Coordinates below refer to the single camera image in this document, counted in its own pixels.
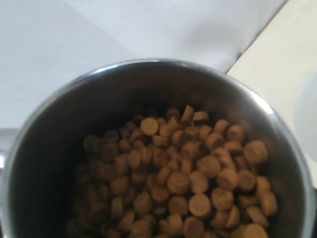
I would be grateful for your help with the steel mug with pellets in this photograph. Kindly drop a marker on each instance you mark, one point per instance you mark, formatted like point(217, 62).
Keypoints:
point(156, 148)

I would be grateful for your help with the clear plastic tall cup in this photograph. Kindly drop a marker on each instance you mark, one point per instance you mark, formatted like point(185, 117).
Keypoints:
point(305, 117)

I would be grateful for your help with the white backdrop curtain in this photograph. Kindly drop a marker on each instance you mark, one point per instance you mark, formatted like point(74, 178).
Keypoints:
point(46, 43)

